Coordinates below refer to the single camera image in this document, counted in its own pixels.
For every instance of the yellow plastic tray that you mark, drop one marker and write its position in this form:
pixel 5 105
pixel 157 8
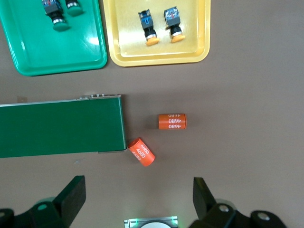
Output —
pixel 156 53

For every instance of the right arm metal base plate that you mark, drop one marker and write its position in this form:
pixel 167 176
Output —
pixel 133 222

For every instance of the orange cylinder marked 4680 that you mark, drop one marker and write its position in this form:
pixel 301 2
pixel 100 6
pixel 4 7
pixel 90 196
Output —
pixel 141 152
pixel 172 121

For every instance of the green conveyor belt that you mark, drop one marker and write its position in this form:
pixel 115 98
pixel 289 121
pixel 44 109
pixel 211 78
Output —
pixel 61 128

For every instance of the green push button switch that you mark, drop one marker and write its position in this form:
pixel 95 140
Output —
pixel 74 7
pixel 55 16

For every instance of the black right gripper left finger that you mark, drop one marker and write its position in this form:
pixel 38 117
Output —
pixel 61 209

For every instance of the brown tape piece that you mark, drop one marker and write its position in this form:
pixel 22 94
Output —
pixel 21 99

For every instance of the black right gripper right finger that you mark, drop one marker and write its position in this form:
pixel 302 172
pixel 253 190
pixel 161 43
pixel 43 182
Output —
pixel 225 217

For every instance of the green plastic tray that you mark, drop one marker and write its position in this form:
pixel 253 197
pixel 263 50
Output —
pixel 47 54

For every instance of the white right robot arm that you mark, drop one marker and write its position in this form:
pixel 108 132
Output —
pixel 155 225

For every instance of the yellow push button switch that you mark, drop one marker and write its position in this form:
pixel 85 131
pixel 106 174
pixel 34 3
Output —
pixel 173 22
pixel 148 26

